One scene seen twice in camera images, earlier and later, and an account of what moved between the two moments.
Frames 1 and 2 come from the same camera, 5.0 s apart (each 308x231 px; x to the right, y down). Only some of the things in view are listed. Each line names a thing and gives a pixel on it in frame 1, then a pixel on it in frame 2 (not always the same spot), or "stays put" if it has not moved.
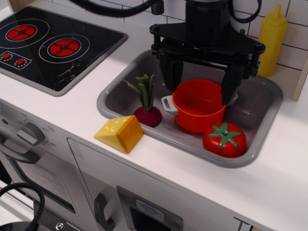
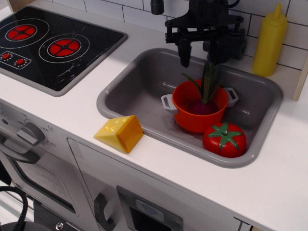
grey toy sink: x=259 y=103 stays put
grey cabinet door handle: x=99 y=204 stays put
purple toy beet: x=148 y=116 -> x=211 y=80
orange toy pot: x=197 y=104 stays put
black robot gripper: x=207 y=36 -> x=207 y=19
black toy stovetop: x=51 y=55 stays put
